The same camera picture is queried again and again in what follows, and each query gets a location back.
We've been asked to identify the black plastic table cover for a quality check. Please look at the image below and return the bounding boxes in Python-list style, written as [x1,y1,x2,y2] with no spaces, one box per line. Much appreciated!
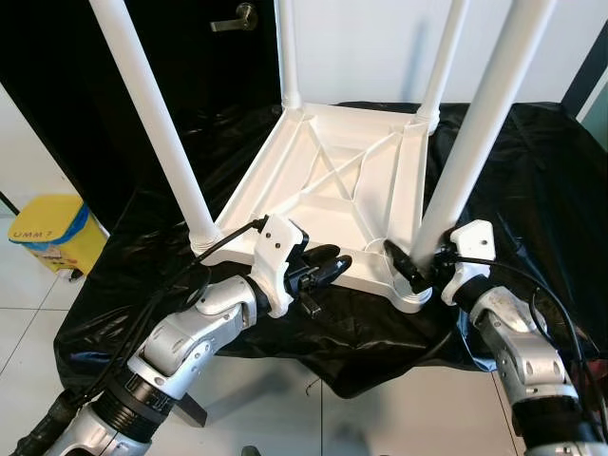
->
[54,100,608,400]

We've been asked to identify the yellow cardboard box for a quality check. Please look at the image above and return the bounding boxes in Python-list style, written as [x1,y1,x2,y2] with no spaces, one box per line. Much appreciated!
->
[8,193,108,276]

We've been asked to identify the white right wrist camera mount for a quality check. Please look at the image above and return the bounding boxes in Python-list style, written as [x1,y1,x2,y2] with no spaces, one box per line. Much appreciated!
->
[442,219,498,307]

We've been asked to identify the silver door lever handle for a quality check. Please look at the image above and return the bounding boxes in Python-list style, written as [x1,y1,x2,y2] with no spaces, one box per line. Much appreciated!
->
[211,3,259,32]

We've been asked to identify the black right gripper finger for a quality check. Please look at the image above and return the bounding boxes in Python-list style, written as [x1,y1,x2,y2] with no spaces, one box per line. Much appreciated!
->
[383,239,429,290]

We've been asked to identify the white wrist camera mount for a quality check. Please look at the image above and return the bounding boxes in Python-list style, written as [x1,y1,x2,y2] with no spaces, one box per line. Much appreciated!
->
[442,219,498,307]
[249,215,308,319]

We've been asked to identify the white plastic table top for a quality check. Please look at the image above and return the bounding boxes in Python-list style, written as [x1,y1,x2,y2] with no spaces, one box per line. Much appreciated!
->
[195,103,433,313]

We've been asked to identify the black door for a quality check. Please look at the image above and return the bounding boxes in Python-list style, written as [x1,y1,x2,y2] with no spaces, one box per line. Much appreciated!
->
[0,0,286,229]

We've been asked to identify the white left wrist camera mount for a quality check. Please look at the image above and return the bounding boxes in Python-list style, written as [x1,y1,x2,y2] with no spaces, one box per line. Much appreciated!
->
[249,215,308,319]

